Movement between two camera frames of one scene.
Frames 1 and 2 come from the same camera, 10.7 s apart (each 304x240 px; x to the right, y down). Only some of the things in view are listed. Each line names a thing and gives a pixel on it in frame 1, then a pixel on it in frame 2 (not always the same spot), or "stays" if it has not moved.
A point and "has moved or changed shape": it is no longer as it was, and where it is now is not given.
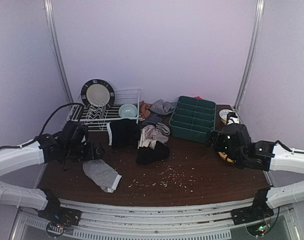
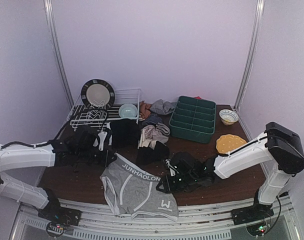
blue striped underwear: (152, 119) stays
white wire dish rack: (126, 106) stays
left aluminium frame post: (49, 12) stays
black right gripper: (213, 139) -> (171, 181)
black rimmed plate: (98, 93) stays
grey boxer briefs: (104, 175) has moved or changed shape
